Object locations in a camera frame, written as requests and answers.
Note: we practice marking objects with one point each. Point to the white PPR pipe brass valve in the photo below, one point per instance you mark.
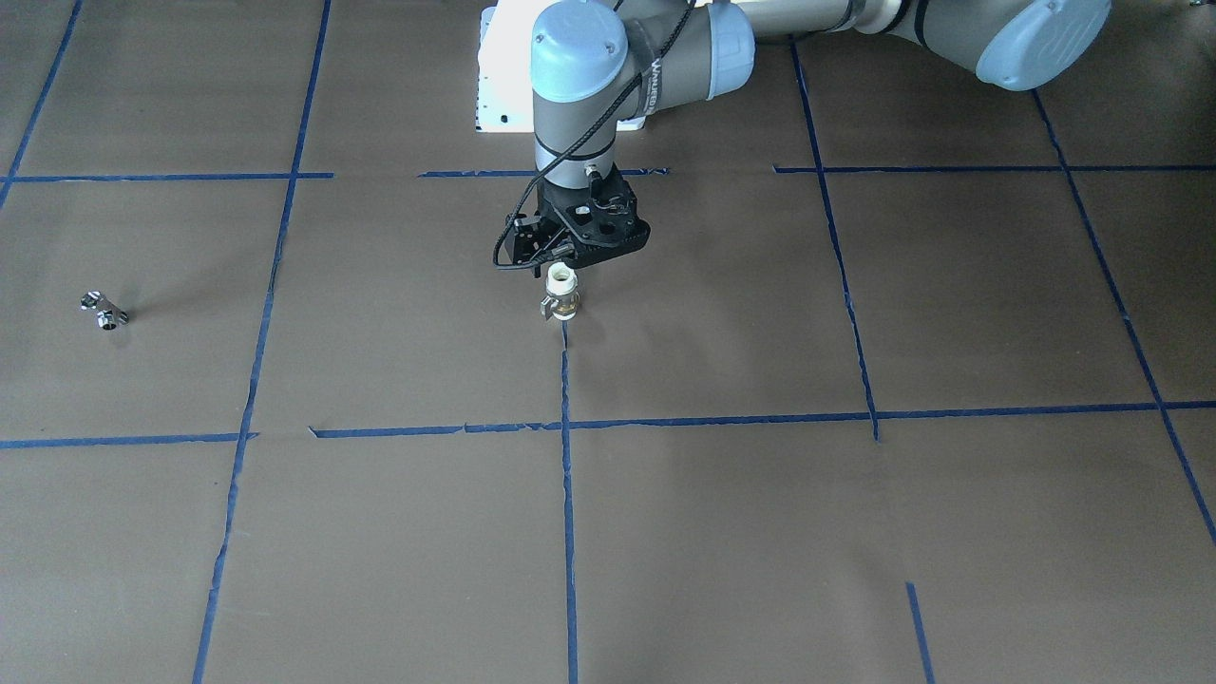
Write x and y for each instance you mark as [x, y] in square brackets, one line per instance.
[561, 292]

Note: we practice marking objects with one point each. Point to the small chrome metal fitting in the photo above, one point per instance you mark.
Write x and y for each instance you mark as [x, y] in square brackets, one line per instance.
[108, 315]

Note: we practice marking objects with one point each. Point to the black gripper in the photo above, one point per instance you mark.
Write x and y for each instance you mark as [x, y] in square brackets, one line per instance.
[525, 243]

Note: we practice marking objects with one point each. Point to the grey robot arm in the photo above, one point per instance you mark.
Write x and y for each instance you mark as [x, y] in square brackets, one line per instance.
[683, 52]

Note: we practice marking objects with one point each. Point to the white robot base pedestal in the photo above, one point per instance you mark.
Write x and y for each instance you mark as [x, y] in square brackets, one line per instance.
[494, 85]

